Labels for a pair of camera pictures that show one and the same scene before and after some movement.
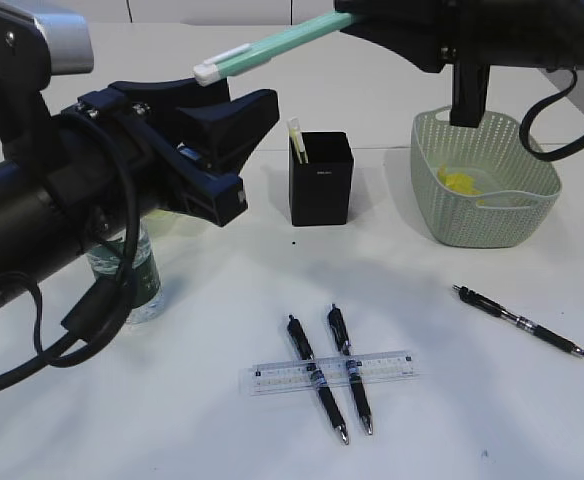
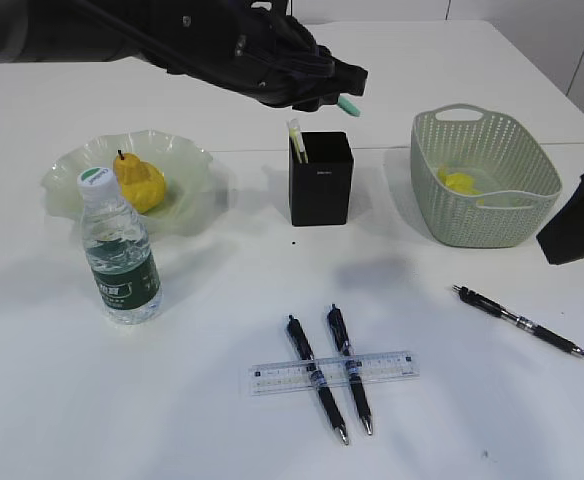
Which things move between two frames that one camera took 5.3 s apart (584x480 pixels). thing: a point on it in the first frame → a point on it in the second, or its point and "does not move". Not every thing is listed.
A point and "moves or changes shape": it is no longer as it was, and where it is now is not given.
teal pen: [210, 71] moves or changes shape
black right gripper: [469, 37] → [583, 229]
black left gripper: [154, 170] → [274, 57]
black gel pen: [318, 378] does not move
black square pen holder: [321, 190] does not move
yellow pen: [296, 135] does not move
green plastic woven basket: [480, 187] does not move
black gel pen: [341, 336] does not move
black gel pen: [493, 308] does not move
